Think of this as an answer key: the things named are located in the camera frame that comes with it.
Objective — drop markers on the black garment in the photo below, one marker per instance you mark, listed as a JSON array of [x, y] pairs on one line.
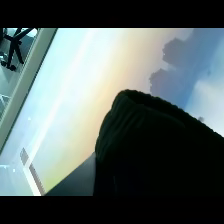
[[160, 150]]

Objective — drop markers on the black chair base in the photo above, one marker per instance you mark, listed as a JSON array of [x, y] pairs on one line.
[[15, 43]]

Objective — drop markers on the silver frame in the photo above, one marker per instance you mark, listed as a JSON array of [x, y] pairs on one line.
[[33, 73]]

